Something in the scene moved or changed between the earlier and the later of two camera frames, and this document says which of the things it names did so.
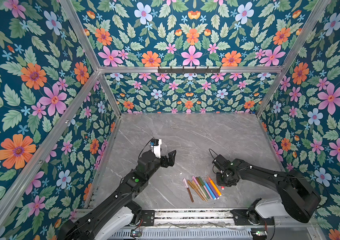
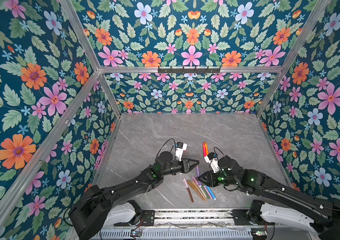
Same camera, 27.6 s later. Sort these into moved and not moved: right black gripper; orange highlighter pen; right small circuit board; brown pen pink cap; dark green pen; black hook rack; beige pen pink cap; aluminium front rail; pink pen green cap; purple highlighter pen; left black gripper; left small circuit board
Moved: orange highlighter pen; purple highlighter pen; right black gripper; left black gripper
Not moved: right small circuit board; pink pen green cap; left small circuit board; black hook rack; dark green pen; brown pen pink cap; aluminium front rail; beige pen pink cap
